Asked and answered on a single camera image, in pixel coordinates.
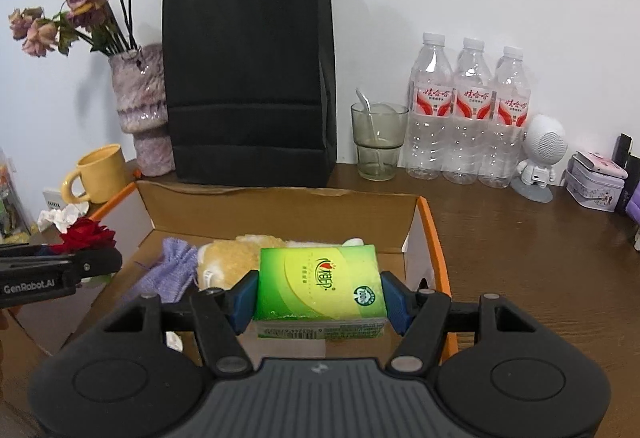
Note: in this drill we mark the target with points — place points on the yellow white plush toy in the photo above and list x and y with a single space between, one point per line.
225 258

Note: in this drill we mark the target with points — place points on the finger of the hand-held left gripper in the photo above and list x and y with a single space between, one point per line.
95 263

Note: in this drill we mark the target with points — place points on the black paper bag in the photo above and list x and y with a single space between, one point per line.
245 68

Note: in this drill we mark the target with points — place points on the white spoon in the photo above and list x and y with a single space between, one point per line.
363 100

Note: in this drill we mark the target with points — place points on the orange cardboard box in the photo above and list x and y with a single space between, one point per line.
280 218

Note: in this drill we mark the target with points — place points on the purple fuzzy vase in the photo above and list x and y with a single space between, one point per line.
140 93

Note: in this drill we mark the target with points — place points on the red artificial rose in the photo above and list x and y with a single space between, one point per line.
85 235

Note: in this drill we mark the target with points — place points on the green tissue pack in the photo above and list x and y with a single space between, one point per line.
320 283

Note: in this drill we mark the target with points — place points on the black rectangular object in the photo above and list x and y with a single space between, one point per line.
625 153

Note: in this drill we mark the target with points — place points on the purple knitted pouch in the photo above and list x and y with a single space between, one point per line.
170 268

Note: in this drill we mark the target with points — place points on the purple printed tin box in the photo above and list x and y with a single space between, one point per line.
592 193

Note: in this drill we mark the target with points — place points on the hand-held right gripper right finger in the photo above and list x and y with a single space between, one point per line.
395 303

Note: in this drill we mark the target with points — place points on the yellow mug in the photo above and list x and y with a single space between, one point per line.
102 173

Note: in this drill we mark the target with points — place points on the clear snack bag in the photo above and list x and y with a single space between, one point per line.
12 198

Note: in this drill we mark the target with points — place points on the purple bottle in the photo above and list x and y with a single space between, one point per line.
634 203

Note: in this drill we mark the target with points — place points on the crumpled white tissue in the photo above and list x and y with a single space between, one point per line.
62 217

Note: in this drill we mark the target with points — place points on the green tinted glass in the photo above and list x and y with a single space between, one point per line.
395 138

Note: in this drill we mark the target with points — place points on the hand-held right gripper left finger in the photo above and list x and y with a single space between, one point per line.
245 300

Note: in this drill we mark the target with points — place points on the small white bottle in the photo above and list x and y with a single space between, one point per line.
637 238

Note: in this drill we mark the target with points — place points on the white astronaut figure speaker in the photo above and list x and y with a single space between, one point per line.
547 143

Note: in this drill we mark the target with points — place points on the clear red label water bottle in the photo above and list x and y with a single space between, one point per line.
472 93
512 103
430 88

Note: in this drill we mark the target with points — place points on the pink small case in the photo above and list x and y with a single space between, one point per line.
600 163

